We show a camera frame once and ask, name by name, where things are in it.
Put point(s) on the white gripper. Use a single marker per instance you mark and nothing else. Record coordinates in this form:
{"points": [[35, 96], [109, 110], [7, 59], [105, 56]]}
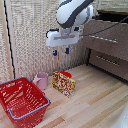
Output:
{"points": [[63, 38]]}

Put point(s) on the yellow red snack bag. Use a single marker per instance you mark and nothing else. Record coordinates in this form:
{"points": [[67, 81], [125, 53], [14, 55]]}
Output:
{"points": [[63, 84]]}

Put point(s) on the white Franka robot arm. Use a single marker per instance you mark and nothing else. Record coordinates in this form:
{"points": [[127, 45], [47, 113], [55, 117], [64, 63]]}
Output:
{"points": [[74, 12]]}

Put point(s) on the brown drawer cabinet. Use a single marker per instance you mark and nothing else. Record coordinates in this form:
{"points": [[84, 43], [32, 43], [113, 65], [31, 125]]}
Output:
{"points": [[108, 43]]}

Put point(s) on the pink mug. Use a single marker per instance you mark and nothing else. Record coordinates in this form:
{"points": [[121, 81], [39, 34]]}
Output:
{"points": [[41, 80]]}

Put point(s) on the red shopping basket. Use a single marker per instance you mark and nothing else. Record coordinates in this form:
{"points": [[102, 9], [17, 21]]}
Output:
{"points": [[22, 102]]}

